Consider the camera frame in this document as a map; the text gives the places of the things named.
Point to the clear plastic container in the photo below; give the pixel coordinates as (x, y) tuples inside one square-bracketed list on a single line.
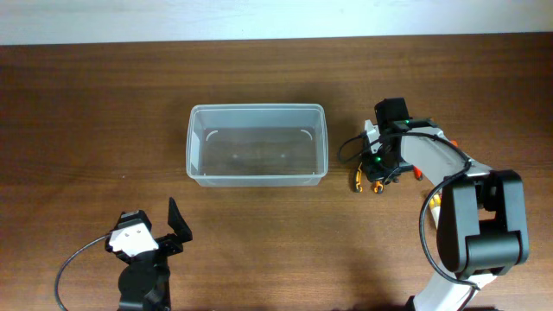
[(257, 145)]

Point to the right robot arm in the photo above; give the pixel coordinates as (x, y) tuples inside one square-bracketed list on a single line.
[(472, 224)]

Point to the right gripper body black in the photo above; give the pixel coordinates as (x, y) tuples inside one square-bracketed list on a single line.
[(382, 165)]

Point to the red handled side cutters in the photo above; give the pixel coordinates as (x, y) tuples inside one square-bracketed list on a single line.
[(417, 173)]

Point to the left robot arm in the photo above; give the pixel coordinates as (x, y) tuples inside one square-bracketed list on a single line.
[(144, 282)]

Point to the clear box of bits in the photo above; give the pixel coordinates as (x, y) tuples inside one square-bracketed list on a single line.
[(435, 207)]

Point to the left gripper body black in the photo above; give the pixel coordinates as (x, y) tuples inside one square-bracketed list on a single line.
[(168, 245)]

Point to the orange black long-nose pliers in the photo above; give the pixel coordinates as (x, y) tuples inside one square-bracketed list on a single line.
[(357, 181)]

